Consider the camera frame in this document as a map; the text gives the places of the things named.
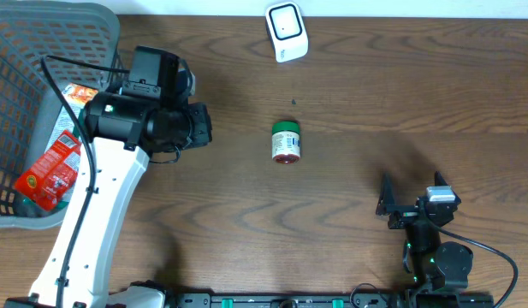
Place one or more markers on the white barcode scanner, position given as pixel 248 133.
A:
pixel 287 31

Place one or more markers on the red snack bag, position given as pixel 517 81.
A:
pixel 49 171

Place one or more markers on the small orange box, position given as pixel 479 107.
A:
pixel 78 95

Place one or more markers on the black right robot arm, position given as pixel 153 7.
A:
pixel 442 266

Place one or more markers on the green white flat package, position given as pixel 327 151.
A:
pixel 62 122

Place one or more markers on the grey plastic shopping basket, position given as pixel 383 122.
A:
pixel 81 42

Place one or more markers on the green lid spice jar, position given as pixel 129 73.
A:
pixel 285 142

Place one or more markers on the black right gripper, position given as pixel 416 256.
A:
pixel 405 215

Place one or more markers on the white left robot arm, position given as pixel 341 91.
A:
pixel 123 133

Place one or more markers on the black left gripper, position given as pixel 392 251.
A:
pixel 204 133

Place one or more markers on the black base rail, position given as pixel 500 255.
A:
pixel 359 300

